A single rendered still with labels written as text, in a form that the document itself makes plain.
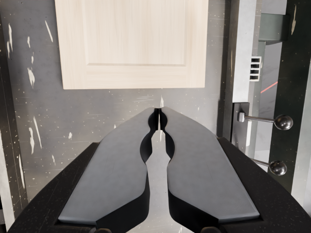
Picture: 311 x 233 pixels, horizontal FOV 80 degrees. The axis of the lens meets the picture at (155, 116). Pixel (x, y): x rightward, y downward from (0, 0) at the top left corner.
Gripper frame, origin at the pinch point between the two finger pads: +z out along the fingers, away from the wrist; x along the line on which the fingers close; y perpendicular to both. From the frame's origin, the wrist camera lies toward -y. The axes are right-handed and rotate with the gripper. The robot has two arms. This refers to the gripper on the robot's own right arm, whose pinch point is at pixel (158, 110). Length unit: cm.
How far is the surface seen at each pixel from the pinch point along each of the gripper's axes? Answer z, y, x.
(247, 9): 46, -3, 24
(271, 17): 57, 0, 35
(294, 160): 35, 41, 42
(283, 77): 52, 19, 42
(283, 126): 26.6, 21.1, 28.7
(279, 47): 249, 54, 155
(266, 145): 385, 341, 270
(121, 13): 40.9, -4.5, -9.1
